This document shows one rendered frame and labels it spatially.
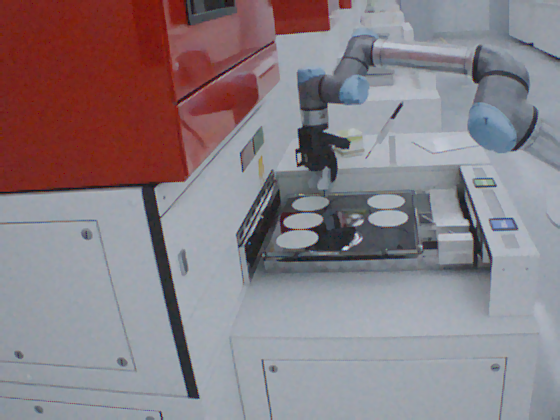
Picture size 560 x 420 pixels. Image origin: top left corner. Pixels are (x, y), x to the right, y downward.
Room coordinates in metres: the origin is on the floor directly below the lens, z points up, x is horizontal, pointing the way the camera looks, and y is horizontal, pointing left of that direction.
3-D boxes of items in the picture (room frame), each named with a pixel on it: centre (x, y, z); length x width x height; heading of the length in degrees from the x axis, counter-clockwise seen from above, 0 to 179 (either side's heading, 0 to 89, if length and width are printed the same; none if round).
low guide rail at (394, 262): (1.20, -0.20, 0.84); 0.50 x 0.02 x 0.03; 78
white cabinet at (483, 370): (1.39, -0.29, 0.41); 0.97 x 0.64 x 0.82; 168
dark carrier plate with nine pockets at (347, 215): (1.33, -0.17, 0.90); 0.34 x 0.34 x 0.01; 78
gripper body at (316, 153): (1.49, -0.12, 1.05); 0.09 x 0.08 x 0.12; 130
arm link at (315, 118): (1.49, -0.13, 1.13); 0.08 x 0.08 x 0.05
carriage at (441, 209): (1.29, -0.43, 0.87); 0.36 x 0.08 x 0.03; 168
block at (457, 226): (1.22, -0.41, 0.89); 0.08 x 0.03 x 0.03; 78
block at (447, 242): (1.14, -0.40, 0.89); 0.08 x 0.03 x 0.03; 78
